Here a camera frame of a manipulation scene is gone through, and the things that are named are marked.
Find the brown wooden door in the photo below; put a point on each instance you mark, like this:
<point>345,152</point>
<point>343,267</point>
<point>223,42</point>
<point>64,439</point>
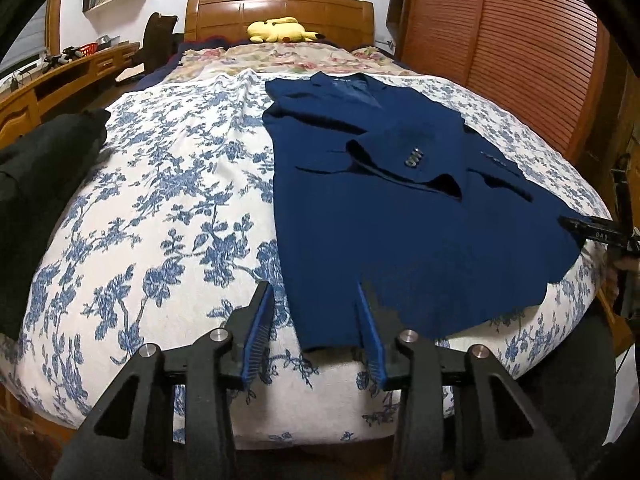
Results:
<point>615,115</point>

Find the dark desk chair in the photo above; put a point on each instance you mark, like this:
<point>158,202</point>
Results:
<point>157,35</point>

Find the blue floral bed sheet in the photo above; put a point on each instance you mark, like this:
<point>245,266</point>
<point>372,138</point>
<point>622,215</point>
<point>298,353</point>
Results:
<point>165,210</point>

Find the navy blue suit jacket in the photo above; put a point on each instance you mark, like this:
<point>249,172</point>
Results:
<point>375,220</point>

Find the red basket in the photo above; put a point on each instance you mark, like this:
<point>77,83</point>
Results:
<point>87,50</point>

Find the yellow plush toy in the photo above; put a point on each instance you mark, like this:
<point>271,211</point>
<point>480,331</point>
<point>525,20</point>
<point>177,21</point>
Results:
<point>277,30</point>

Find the wooden louvered wardrobe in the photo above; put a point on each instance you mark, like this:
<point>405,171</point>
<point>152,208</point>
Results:
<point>500,35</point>

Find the black clamp tool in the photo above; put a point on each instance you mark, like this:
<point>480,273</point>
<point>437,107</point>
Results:
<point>62,56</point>

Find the wooden window frame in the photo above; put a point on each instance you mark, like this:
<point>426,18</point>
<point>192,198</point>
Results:
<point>54,20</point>

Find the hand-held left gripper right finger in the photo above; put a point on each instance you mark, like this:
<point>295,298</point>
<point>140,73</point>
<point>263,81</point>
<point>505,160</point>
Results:
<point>374,345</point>

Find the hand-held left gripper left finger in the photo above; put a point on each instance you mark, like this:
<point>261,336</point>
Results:
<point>255,340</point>

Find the grey window blind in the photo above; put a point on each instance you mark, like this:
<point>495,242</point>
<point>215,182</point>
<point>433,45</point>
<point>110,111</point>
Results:
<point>25,45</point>

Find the wooden bed headboard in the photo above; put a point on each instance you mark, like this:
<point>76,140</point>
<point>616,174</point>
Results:
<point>225,15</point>

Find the pink floral quilt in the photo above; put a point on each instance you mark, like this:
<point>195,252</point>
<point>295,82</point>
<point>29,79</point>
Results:
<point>280,60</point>

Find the metal pot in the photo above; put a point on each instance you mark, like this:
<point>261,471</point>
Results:
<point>105,41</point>

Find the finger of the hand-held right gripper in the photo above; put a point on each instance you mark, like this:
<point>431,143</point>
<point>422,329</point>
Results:
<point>575,225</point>

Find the wooden desk with cabinets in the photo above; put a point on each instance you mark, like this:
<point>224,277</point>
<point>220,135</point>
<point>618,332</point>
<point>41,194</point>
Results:
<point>60,90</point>

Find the black garment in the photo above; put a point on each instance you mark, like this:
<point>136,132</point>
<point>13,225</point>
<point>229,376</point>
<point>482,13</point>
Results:
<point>40,185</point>

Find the dark blue bed sheet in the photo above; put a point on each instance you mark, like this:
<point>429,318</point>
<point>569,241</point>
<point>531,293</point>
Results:
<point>160,72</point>

